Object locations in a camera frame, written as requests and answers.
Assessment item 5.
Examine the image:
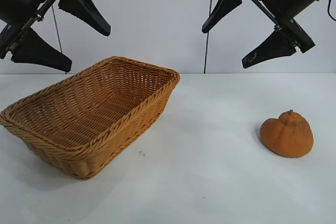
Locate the thin black cable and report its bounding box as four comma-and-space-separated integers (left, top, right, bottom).
324, 0, 336, 22

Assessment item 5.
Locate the orange pumpkin-shaped bread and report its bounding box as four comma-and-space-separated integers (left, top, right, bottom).
259, 109, 314, 158

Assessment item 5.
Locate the woven wicker basket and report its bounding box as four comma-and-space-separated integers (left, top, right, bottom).
0, 56, 181, 180

